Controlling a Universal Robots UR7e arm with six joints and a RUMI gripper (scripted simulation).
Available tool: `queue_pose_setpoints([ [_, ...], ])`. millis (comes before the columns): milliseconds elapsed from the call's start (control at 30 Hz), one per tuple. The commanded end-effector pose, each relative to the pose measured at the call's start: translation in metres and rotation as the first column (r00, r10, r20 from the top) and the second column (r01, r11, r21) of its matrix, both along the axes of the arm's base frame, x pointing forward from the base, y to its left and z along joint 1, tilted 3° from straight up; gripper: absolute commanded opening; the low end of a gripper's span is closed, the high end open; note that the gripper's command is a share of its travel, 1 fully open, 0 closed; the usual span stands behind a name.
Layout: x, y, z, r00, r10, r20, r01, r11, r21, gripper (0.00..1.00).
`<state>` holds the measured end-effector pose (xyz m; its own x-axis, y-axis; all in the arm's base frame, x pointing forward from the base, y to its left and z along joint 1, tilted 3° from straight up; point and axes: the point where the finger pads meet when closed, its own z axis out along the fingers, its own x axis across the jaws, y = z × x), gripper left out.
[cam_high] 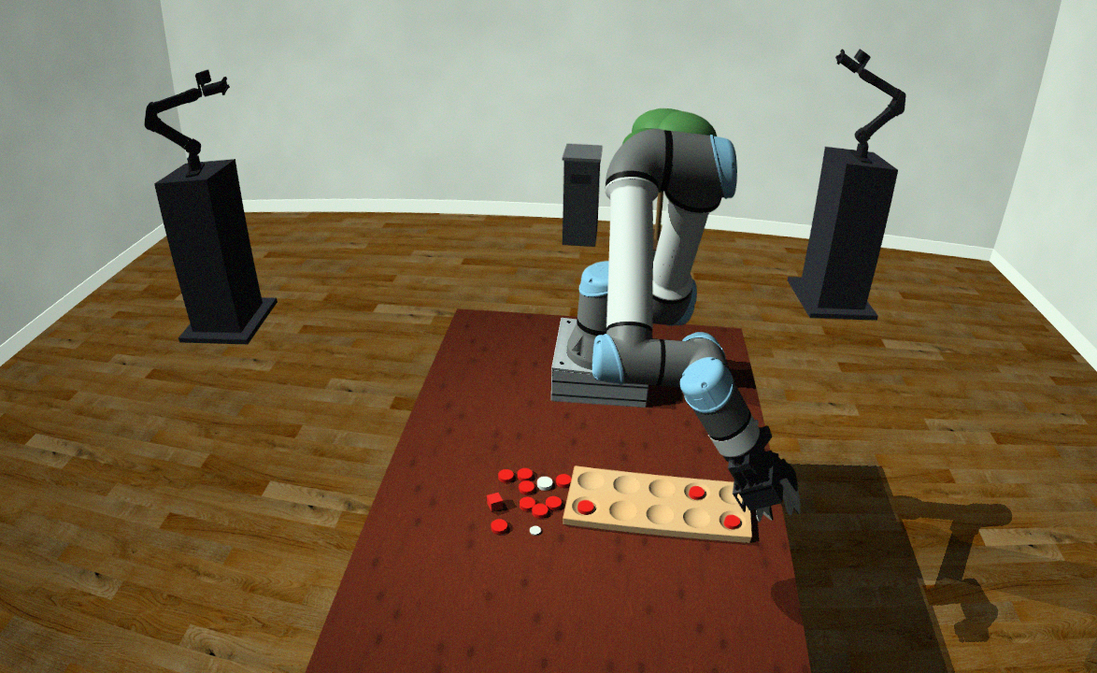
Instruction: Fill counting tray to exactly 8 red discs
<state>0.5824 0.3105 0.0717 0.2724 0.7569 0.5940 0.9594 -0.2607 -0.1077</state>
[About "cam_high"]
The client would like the tan tray with round pockets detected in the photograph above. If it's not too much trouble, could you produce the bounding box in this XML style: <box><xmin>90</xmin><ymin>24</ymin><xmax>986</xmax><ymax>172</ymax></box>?
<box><xmin>563</xmin><ymin>466</ymin><xmax>753</xmax><ymax>543</ymax></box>

